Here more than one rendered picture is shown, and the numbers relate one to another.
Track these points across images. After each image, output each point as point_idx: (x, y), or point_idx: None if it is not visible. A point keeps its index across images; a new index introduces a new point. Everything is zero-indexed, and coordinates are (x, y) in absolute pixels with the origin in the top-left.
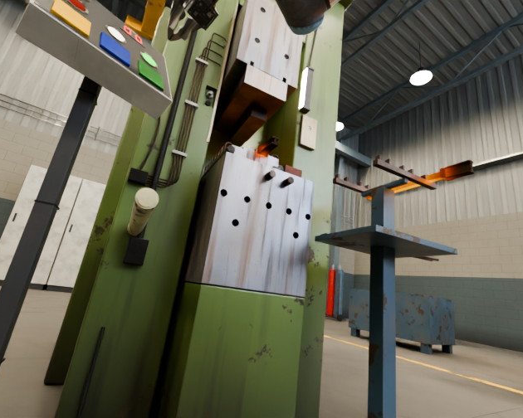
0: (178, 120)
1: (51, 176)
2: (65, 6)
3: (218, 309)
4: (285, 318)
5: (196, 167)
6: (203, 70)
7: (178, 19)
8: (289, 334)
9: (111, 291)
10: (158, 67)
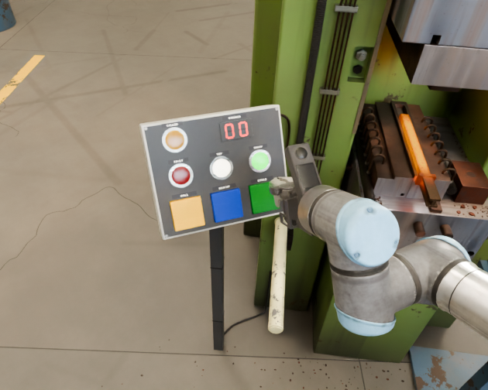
0: (312, 115)
1: (213, 255)
2: (179, 206)
3: None
4: (412, 315)
5: (338, 163)
6: (348, 25)
7: (279, 201)
8: (414, 322)
9: (271, 254)
10: (272, 157)
